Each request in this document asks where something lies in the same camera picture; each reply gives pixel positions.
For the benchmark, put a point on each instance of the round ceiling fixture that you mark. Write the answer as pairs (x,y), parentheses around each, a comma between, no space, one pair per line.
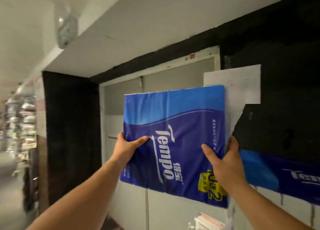
(66,30)

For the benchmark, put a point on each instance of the person's right forearm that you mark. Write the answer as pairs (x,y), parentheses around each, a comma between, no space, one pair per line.
(265,208)

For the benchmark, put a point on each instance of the person's right thumb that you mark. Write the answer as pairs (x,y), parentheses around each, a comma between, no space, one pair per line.
(210,152)

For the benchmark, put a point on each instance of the person's left hand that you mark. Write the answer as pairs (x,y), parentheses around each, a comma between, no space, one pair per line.
(124,149)

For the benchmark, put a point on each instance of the white paper sheet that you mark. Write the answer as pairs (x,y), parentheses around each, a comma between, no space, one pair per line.
(237,92)

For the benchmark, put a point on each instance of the store shelves with goods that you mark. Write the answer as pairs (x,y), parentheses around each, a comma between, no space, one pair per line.
(21,127)

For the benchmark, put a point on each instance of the white packet with red stripe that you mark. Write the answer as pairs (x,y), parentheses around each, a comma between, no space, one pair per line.
(208,222)

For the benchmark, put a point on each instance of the blue tissue pack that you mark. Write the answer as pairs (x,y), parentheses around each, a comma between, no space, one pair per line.
(282,172)
(175,142)

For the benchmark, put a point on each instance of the black pillar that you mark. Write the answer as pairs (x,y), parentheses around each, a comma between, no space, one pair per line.
(72,134)

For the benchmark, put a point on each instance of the grey double door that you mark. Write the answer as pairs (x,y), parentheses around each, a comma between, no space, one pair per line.
(155,99)

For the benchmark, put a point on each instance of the person's right hand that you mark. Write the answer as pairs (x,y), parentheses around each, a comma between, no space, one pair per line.
(226,168)

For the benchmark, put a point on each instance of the person's left forearm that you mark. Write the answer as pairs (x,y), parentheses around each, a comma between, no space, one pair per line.
(75,198)

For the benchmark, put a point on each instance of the person's left thumb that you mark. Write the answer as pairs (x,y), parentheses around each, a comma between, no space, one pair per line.
(138,142)

